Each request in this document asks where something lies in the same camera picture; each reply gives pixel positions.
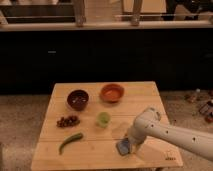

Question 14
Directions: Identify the wooden table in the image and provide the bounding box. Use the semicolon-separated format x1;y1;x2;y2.
31;82;183;171

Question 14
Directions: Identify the blue sponge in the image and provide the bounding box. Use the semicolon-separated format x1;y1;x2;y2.
116;138;130;156

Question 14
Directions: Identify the clutter on floor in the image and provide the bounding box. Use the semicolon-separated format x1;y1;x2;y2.
185;89;213;123

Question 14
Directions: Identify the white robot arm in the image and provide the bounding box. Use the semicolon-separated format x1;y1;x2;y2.
127;107;213;162

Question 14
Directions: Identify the wooden rail shelf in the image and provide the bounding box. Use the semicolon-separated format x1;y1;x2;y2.
0;0;213;31

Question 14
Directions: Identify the bunch of dark grapes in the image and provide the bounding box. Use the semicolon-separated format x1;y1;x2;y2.
57;115;80;128

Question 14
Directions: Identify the green chili pepper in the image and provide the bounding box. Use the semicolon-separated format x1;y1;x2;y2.
58;133;84;155

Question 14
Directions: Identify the green cup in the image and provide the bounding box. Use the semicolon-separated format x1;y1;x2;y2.
97;112;111;128

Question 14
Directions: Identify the dark brown bowl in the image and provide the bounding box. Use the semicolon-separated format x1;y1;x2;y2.
67;89;89;111

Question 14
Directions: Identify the red bowl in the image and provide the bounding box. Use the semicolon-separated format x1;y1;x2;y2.
100;83;125;103

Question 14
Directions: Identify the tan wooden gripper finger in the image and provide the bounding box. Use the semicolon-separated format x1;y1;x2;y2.
130;144;139;154

